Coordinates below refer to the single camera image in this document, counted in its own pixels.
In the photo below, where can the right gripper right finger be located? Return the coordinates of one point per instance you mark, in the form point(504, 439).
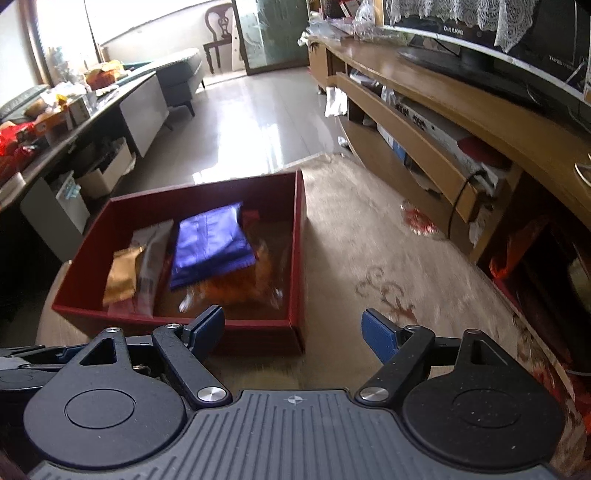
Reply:
point(404, 352)

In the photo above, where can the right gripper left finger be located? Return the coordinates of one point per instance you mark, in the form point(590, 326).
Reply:
point(183, 348)

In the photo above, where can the yellow waffle pastry packet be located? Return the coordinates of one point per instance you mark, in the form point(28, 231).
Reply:
point(260, 284)

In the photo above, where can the purple snack packet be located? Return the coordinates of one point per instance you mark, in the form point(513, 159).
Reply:
point(208, 245)

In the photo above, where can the sausage packet white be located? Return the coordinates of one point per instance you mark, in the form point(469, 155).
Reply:
point(153, 239)

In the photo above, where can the gold snack packet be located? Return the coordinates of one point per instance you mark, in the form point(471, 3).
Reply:
point(122, 278)

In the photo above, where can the red cardboard box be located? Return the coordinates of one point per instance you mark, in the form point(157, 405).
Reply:
point(257, 331)

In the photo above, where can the red plastic bag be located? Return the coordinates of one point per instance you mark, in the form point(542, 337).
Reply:
point(504, 263)

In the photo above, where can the cardboard box under table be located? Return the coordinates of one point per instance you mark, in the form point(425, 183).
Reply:
point(110, 163)

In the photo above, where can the white storage bin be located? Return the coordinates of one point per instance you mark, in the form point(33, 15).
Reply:
point(68, 195)

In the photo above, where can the blue white box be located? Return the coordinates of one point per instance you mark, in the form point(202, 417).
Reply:
point(394, 145)

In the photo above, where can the wooden TV stand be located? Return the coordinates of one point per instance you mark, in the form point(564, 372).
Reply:
point(544, 149)

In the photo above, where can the dark long side table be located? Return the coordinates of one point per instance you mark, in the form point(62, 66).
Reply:
point(36, 233)

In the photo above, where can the white paper bag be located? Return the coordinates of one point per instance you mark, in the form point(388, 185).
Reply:
point(336, 102)

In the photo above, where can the grey sofa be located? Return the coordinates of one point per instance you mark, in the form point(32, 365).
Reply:
point(180, 77)

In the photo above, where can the glass sliding door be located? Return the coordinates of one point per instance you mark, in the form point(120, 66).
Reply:
point(269, 31)

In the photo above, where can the wooden chair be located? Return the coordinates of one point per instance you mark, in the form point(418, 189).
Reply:
point(217, 21)

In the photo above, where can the black curved television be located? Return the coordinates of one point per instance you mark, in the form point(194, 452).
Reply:
point(548, 71)

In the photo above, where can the white lace cover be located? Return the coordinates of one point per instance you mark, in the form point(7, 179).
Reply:
point(509, 20)

